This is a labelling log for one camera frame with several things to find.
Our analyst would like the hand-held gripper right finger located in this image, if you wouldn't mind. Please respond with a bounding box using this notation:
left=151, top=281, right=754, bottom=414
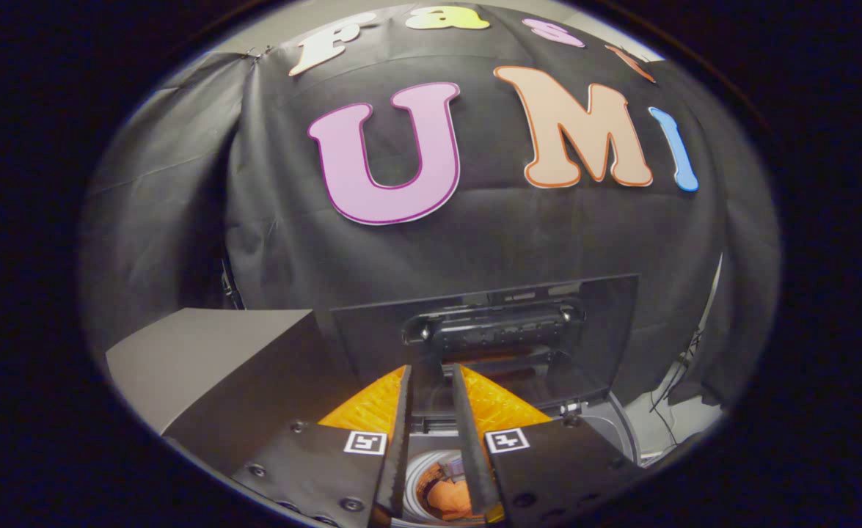
left=450, top=362, right=649, bottom=526

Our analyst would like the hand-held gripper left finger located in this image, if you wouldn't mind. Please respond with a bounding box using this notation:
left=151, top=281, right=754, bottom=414
left=230, top=364, right=414, bottom=528

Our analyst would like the orange polo shirt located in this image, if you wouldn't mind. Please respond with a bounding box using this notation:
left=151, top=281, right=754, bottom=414
left=424, top=475, right=476, bottom=522

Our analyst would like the black backdrop cloth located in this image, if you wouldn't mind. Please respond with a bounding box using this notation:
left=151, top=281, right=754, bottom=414
left=78, top=3, right=783, bottom=413

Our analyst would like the beige and black cabinet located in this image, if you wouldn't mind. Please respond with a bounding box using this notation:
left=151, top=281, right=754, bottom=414
left=105, top=307, right=359, bottom=457

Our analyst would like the bundle of floor cables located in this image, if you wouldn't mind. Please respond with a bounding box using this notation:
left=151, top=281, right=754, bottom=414
left=648, top=329, right=704, bottom=450

